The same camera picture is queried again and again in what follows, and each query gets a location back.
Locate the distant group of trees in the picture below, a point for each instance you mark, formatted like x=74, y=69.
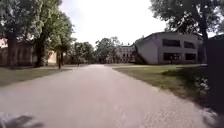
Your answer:
x=105, y=50

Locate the grass strip beside white building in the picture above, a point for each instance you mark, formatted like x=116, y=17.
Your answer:
x=150, y=75

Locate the white building with dark windows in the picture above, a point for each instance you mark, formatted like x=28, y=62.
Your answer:
x=150, y=50

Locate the grey asphalt path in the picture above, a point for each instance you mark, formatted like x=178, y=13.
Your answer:
x=93, y=100

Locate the row of trees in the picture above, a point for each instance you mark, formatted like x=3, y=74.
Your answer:
x=43, y=23

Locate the large tree with thick trunk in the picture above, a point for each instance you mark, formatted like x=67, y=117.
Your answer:
x=186, y=13

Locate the red brick building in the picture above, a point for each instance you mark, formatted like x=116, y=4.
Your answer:
x=20, y=55

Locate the grass strip beside brick building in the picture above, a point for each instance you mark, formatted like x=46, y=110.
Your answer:
x=20, y=75

